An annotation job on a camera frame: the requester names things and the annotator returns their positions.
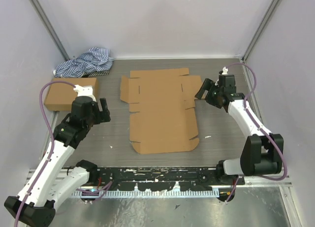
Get aluminium front rail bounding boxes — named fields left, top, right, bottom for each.
left=25, top=169, right=293, bottom=187

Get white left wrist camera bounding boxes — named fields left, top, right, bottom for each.
left=73, top=85, right=96, bottom=102

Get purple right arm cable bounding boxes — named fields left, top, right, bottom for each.
left=225, top=63, right=288, bottom=203

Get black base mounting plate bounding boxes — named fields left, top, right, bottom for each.
left=81, top=166, right=237, bottom=192

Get closed brown cardboard box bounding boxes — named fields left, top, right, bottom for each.
left=44, top=78, right=99, bottom=111

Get white slotted cable duct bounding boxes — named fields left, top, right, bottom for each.
left=71, top=189, right=220, bottom=198

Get blue striped cloth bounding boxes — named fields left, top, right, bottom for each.
left=53, top=47, right=114, bottom=78

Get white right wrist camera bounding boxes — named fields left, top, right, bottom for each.
left=215, top=67, right=228, bottom=86

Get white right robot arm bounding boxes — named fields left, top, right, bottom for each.
left=195, top=74, right=287, bottom=185

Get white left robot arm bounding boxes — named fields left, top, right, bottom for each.
left=4, top=96, right=111, bottom=227

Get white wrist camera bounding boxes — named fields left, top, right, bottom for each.
left=215, top=67, right=228, bottom=86
left=73, top=85, right=96, bottom=102

